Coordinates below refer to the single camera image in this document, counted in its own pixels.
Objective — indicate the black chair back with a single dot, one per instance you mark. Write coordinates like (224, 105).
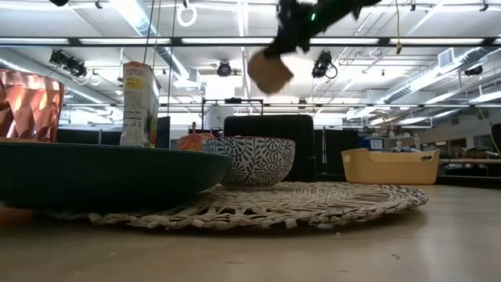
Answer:
(274, 125)

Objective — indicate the round woven straw placemat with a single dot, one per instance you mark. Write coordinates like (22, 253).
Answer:
(293, 207)

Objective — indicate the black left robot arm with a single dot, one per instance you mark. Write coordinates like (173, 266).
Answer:
(58, 2)

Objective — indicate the green yellow cereal box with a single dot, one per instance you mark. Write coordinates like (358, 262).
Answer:
(137, 105)

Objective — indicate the dark green plate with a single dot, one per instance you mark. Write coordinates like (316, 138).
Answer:
(109, 176)

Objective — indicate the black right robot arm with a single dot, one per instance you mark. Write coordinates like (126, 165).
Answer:
(352, 6)

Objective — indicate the black partition panels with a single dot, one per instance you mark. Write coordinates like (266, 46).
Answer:
(86, 137)

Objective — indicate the black computer monitor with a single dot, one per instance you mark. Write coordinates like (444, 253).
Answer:
(164, 133)

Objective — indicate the copper faceted cup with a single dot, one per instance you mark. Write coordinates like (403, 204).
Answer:
(27, 105)

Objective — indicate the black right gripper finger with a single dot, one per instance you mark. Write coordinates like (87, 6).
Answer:
(276, 49)
(304, 45)

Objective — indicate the brown cardboard piece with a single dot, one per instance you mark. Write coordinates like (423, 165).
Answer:
(270, 72)

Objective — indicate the wooden background desk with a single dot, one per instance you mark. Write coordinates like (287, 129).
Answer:
(469, 161)

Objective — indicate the silver ceiling duct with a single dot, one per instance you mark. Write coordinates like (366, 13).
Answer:
(137, 19)

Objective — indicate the round black ceiling camera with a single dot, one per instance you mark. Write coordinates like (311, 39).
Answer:
(224, 69)

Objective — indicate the white bowl with black pattern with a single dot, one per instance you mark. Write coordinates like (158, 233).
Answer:
(258, 160)

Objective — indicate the red yellow apple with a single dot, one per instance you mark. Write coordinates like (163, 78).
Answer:
(192, 143)

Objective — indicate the small black ceiling lamp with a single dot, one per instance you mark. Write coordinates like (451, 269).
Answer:
(473, 70)

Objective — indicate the yellow plastic bin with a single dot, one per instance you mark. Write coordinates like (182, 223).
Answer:
(391, 170)

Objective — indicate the white cylindrical tank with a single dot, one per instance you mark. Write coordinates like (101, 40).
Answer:
(217, 117)

